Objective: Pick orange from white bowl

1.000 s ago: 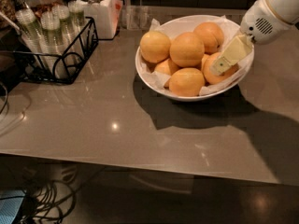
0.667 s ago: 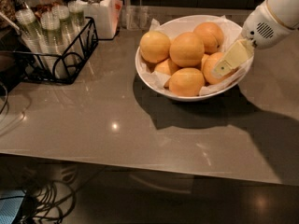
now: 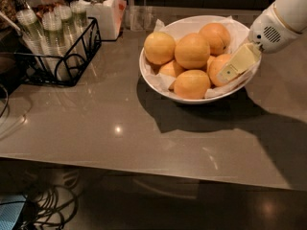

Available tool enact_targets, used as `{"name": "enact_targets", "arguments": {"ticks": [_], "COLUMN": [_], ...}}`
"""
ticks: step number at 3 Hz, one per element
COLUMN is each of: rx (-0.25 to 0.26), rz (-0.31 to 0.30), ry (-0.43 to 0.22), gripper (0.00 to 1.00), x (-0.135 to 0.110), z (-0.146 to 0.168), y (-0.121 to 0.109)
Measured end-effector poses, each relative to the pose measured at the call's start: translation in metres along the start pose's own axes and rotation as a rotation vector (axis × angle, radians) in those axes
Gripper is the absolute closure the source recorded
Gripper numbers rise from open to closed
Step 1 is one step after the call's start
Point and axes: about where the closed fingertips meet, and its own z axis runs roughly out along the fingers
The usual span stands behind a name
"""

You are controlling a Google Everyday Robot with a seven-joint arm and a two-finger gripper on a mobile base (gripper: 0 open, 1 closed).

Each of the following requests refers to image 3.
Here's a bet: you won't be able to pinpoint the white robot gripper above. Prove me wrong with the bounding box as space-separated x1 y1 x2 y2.
217 3 302 83

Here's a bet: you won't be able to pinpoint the orange fruit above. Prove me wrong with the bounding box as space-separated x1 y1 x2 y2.
158 60 185 90
175 33 210 69
144 32 176 65
174 70 211 100
207 54 231 87
199 23 231 56

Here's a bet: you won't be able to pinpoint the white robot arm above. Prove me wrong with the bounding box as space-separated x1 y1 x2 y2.
217 0 307 83

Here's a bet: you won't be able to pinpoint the white paper bowl liner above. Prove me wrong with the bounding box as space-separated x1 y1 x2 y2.
142 15 258 100

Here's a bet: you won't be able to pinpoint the white ceramic bowl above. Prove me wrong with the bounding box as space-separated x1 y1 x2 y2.
138 14 262 105

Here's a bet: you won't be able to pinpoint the orange fruit hidden middle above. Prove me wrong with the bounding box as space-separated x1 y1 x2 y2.
201 56 216 72

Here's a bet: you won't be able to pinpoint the orange fruit front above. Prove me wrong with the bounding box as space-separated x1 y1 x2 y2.
174 70 211 100

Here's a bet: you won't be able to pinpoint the clear glass container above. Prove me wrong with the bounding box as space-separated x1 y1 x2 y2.
125 6 154 32

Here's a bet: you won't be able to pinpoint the white lidded jar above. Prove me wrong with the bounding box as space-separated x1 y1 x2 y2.
80 0 120 41

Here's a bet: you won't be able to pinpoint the plastic cup stack far right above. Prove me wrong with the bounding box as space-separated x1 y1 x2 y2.
70 1 88 47

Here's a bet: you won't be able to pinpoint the plastic cup stack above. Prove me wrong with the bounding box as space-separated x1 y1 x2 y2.
42 11 69 81
70 1 88 47
54 5 80 71
16 9 49 72

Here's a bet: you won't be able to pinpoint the plastic cup stack middle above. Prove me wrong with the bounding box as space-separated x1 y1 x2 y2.
42 11 69 81

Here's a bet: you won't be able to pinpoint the plastic cup stack left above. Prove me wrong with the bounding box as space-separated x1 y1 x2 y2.
16 9 49 72

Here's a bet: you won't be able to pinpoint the black wire basket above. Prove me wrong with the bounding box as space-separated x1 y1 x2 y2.
14 17 102 86

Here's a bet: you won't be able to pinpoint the black cables on floor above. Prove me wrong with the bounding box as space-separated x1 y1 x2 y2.
12 168 81 230

